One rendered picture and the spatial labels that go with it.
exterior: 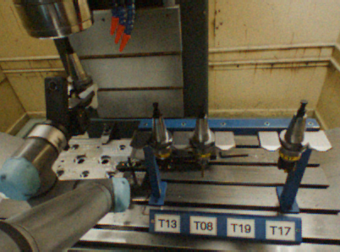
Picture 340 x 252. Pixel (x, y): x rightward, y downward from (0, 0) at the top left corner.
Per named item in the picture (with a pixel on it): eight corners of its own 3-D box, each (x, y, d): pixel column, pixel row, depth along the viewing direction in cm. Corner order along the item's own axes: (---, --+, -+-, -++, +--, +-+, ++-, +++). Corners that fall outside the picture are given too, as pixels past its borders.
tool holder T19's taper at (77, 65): (90, 73, 71) (82, 49, 67) (83, 80, 67) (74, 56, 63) (75, 73, 72) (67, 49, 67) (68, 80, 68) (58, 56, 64)
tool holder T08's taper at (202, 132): (211, 130, 66) (211, 110, 62) (210, 142, 63) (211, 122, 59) (194, 129, 67) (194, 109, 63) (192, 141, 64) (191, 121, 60)
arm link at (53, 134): (18, 135, 53) (53, 135, 52) (30, 122, 57) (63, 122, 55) (34, 160, 58) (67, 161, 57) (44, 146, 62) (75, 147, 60)
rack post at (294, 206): (299, 213, 81) (326, 145, 62) (282, 212, 82) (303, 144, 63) (291, 188, 89) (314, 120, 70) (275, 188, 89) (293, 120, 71)
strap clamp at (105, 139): (112, 160, 108) (104, 133, 99) (106, 160, 109) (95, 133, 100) (121, 139, 119) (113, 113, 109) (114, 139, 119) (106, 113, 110)
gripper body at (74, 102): (68, 121, 71) (46, 150, 62) (56, 95, 66) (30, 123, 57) (93, 121, 70) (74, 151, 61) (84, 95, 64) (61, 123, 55)
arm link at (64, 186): (82, 226, 57) (64, 196, 50) (34, 227, 58) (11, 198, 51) (91, 196, 63) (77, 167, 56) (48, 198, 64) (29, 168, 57)
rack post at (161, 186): (163, 206, 88) (151, 143, 69) (148, 205, 89) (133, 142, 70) (167, 183, 96) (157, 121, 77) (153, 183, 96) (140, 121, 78)
